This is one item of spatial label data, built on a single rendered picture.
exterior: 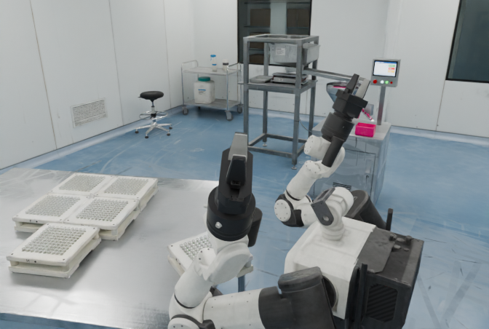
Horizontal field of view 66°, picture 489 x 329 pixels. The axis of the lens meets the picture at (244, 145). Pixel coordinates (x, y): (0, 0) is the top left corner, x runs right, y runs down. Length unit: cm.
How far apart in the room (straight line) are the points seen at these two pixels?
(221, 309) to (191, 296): 8
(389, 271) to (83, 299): 103
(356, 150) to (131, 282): 246
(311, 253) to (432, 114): 540
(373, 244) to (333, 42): 542
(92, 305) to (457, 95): 552
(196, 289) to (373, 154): 277
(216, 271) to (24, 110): 451
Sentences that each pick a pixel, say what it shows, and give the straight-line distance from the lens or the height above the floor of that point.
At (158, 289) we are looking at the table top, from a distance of 149.
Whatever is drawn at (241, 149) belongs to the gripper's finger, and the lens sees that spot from 64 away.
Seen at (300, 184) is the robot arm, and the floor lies 124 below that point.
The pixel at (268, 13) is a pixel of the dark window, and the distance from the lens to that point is 665.
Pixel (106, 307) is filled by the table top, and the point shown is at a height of 87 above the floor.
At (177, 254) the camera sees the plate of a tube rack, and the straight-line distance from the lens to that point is 151.
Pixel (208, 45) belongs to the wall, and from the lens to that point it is 724.
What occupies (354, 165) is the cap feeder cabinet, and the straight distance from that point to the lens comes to 355.
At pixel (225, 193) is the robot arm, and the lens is 61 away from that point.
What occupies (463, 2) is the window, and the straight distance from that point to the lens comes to 607.
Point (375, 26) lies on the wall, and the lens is 615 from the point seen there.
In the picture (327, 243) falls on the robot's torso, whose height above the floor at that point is 126.
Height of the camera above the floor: 181
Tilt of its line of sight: 20 degrees down
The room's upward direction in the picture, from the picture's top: straight up
